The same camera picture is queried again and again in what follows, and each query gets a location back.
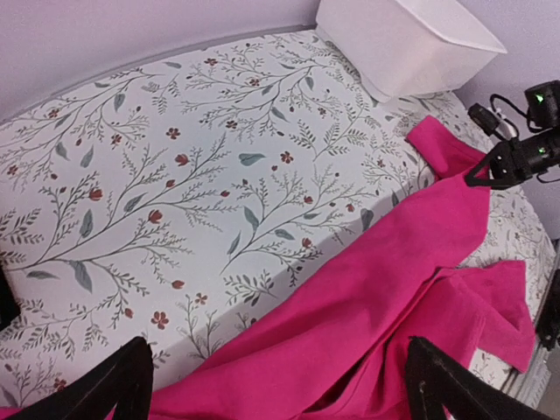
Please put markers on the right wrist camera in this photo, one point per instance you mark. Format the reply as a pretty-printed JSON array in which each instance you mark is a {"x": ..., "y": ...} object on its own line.
[{"x": 541, "y": 114}]

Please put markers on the folded black garment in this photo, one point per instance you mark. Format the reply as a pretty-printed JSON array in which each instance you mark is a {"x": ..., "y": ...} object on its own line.
[{"x": 9, "y": 309}]

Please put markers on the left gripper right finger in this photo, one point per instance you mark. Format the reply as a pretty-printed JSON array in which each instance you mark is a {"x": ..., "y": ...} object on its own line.
[{"x": 438, "y": 387}]

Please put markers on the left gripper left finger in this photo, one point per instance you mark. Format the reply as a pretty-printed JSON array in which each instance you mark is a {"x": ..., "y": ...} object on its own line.
[{"x": 120, "y": 387}]

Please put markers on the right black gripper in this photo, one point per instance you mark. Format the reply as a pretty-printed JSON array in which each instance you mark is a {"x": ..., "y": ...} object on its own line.
[{"x": 512, "y": 162}]

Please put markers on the pink garment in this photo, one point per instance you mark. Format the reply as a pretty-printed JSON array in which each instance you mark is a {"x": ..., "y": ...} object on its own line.
[{"x": 270, "y": 371}]

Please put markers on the white plastic laundry bin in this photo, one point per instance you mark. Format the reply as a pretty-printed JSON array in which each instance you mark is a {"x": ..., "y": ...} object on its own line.
[{"x": 404, "y": 48}]

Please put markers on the floral tablecloth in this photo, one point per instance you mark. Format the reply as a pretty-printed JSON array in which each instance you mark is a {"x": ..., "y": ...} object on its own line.
[{"x": 183, "y": 200}]

